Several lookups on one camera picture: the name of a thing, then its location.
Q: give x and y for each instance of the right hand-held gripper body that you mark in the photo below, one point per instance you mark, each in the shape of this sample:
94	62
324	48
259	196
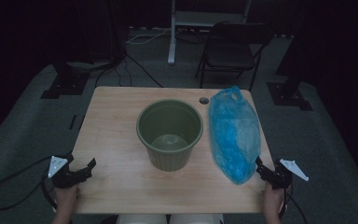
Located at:
282	177

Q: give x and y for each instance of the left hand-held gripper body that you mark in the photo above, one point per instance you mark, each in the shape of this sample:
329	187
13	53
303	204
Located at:
62	179

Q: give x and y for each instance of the blue plastic bag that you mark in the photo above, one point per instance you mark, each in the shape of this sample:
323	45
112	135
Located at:
234	137

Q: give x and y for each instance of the green plastic bin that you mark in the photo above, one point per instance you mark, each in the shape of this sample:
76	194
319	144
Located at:
169	124

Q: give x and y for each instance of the person's left hand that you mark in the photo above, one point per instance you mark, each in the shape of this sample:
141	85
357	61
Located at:
66	199

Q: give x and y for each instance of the person's right hand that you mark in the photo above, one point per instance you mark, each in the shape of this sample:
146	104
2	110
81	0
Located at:
272	200

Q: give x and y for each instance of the black folding chair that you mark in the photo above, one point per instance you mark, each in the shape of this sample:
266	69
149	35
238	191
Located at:
230	53

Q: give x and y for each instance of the black stand with base plate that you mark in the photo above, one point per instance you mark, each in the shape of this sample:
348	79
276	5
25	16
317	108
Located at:
66	82
289	93

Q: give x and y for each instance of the white metal desk frame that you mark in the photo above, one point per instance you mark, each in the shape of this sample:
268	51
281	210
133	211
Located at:
199	18

